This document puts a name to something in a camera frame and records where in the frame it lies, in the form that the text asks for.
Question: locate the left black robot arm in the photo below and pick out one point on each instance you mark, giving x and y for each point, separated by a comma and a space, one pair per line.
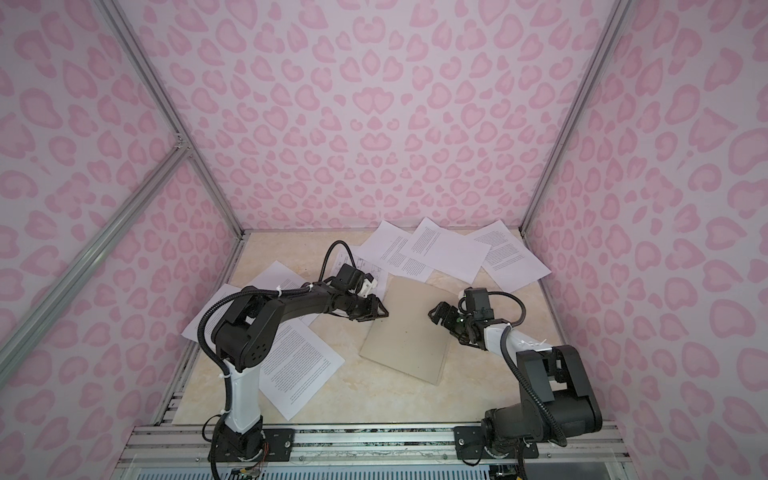
237, 333

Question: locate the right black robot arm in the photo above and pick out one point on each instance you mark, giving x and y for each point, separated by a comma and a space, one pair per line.
557, 401

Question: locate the text sheet back overlapping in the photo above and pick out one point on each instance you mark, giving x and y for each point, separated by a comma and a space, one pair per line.
451, 253

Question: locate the left corner aluminium post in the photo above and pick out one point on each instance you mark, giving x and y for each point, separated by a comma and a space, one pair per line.
129, 41

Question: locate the right corner aluminium post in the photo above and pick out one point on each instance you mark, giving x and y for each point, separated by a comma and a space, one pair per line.
620, 15

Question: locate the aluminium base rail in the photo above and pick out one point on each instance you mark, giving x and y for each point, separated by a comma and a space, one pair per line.
371, 451

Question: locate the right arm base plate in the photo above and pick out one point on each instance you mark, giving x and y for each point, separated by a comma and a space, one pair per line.
471, 446

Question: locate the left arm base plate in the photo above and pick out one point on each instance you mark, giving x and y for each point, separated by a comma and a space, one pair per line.
270, 445

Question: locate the beige paper folder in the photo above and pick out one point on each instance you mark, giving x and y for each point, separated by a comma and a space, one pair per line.
407, 340

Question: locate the text sheet centre back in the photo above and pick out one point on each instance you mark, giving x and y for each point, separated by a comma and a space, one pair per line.
386, 249

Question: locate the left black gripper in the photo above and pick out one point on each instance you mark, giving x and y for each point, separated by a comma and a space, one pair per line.
373, 310

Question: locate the large text sheet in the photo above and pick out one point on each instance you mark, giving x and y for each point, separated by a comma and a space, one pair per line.
298, 365

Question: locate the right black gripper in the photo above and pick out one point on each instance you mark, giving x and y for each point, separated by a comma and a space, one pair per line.
452, 311

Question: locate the text sheet back right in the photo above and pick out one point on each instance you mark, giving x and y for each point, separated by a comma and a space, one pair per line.
509, 263

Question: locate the diagonal aluminium frame bar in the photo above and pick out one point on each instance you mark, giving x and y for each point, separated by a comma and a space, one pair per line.
40, 318

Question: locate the corner aluminium post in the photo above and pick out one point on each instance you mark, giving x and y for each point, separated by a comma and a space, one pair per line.
620, 15
129, 41

